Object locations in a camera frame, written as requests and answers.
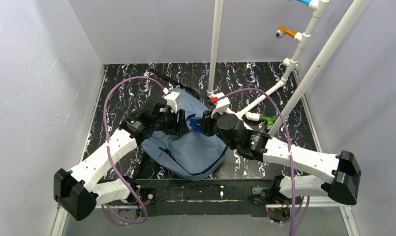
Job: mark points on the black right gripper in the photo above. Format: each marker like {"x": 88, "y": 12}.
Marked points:
{"x": 207, "y": 122}

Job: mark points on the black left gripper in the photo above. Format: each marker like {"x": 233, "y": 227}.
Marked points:
{"x": 180, "y": 122}

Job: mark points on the light blue student backpack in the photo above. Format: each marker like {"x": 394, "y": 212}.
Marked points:
{"x": 192, "y": 156}

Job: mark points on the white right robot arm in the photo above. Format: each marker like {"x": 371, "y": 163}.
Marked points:
{"x": 336, "y": 176}

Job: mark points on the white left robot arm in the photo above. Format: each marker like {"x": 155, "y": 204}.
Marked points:
{"x": 78, "y": 190}

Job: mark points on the green marker pen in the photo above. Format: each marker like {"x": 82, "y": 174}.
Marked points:
{"x": 269, "y": 121}

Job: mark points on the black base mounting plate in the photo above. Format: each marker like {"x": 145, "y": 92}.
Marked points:
{"x": 207, "y": 197}

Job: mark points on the orange blue pipe valve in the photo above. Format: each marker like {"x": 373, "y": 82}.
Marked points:
{"x": 282, "y": 30}

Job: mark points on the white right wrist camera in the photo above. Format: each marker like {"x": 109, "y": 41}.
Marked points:
{"x": 221, "y": 104}

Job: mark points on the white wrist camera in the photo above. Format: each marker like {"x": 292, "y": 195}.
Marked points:
{"x": 172, "y": 99}
{"x": 221, "y": 104}

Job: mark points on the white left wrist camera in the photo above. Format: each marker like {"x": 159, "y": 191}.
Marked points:
{"x": 172, "y": 99}

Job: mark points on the white pvc pipe frame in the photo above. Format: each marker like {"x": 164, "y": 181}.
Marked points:
{"x": 318, "y": 7}

